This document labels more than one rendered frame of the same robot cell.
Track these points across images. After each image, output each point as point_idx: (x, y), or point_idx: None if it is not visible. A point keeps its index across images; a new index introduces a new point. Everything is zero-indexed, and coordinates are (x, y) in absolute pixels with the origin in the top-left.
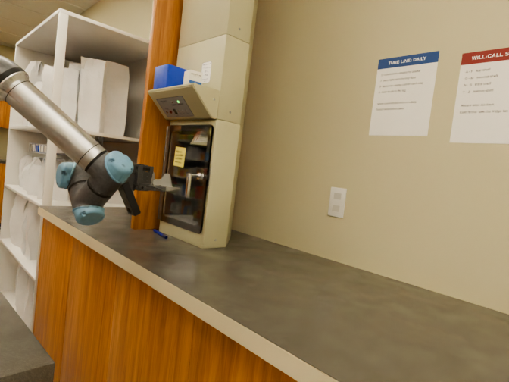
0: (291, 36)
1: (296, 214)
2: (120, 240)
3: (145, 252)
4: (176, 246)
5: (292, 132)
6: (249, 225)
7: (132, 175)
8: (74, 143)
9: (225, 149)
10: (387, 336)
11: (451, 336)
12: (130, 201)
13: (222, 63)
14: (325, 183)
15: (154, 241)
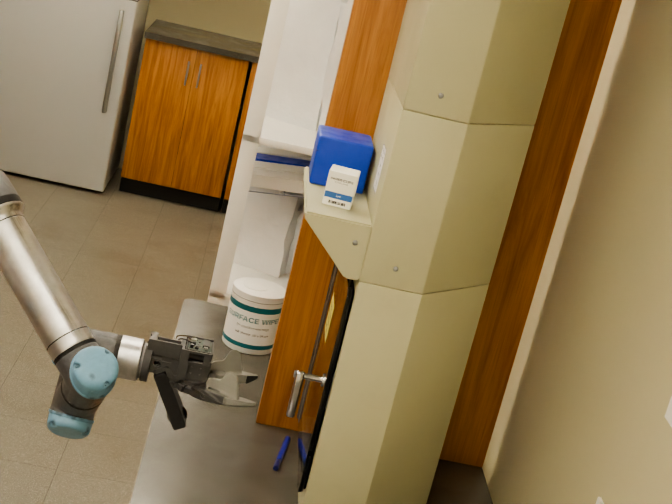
0: (667, 67)
1: None
2: (183, 451)
3: (179, 496)
4: (256, 500)
5: (604, 318)
6: (512, 490)
7: (175, 362)
8: (42, 325)
9: (375, 343)
10: None
11: None
12: (166, 404)
13: (386, 169)
14: (598, 481)
15: (241, 472)
